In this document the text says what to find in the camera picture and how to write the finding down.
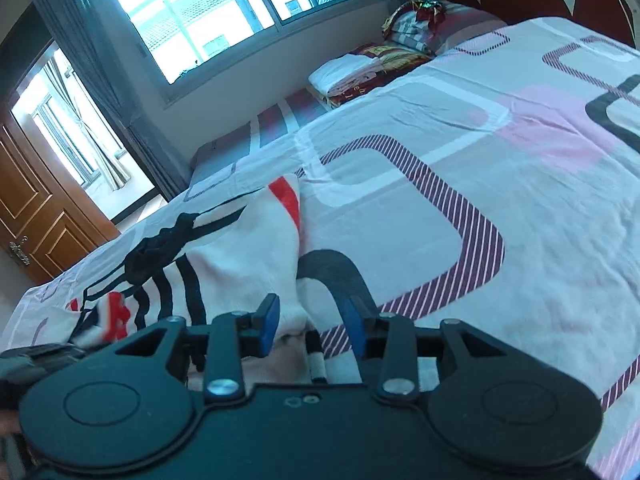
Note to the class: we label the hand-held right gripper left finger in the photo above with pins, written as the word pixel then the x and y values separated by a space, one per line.
pixel 269 321

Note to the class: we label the hallway window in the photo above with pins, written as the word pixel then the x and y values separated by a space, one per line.
pixel 65 125

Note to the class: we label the pink white patterned bed cover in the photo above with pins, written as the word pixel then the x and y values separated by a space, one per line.
pixel 450 110

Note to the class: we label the folded red yellow blanket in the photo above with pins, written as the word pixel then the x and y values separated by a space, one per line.
pixel 395 57

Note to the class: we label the shiny ribbon bow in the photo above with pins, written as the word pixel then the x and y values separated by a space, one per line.
pixel 425 1

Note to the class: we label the grey striped mattress sheet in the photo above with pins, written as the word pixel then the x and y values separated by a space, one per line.
pixel 240 145

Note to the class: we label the black white red striped sweater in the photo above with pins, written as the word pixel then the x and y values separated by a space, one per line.
pixel 225 260

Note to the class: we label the white sheer curtain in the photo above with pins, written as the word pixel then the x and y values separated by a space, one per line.
pixel 102 160

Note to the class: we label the long grey curtain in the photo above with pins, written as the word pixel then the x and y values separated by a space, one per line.
pixel 100 75

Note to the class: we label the grey red striped pillow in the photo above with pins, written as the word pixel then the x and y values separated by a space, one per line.
pixel 450 25

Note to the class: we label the large bedroom window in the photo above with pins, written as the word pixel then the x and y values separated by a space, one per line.
pixel 200 20

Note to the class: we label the brown wooden door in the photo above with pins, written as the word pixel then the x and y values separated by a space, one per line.
pixel 45 210

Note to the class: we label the folded white cloth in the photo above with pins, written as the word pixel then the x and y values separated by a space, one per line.
pixel 340 72

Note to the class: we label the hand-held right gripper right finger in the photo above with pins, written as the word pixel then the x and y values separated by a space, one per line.
pixel 351 329

